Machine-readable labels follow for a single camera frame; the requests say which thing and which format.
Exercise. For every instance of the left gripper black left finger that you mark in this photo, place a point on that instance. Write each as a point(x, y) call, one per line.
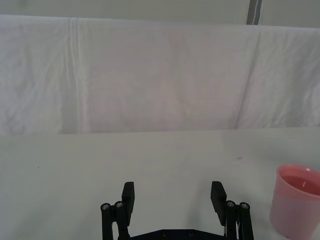
point(128, 197)

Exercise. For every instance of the pink plastic cup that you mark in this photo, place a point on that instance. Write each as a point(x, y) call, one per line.
point(292, 212)

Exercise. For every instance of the pale white curtain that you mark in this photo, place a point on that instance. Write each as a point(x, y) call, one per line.
point(125, 7)

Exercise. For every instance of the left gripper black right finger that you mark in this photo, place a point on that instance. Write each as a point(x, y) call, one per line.
point(218, 200)

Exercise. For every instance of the wrinkled white hanging cloth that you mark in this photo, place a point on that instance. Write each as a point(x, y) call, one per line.
point(150, 75)

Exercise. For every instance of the grey striped post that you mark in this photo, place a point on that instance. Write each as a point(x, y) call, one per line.
point(254, 11)

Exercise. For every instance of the white table cloth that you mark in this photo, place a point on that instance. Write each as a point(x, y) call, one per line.
point(75, 187)

